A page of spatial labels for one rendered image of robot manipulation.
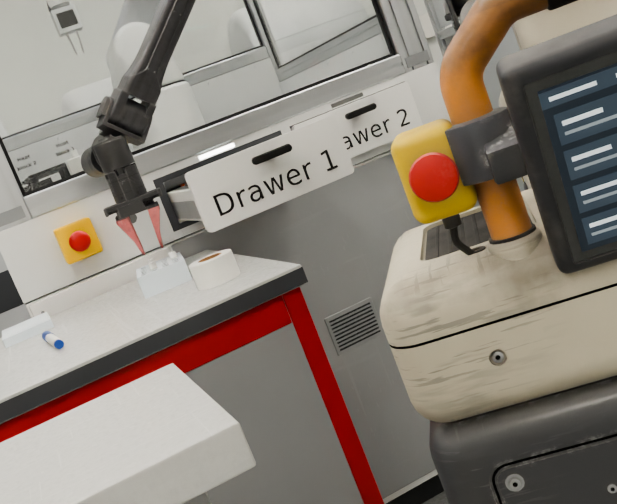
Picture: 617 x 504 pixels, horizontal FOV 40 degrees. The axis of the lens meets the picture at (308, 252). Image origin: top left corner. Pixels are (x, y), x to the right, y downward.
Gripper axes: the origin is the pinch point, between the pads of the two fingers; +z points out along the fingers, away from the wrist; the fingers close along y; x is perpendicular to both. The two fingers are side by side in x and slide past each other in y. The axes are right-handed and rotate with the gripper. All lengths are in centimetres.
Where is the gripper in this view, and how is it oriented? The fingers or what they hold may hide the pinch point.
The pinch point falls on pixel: (151, 247)
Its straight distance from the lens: 151.8
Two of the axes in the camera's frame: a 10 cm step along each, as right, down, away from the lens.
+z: 3.4, 9.2, 1.7
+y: -9.2, 3.7, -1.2
